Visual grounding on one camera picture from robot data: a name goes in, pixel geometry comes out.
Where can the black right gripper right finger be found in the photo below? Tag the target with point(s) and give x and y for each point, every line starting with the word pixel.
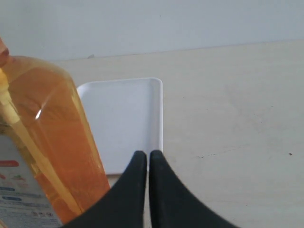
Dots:
pixel 172 205

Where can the orange soap pump bottle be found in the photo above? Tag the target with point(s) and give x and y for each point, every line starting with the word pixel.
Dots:
pixel 50 169

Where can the white rectangular plastic tray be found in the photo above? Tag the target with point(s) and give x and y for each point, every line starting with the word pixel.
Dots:
pixel 125 116

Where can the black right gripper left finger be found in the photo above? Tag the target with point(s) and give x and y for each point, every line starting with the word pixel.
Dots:
pixel 122 206

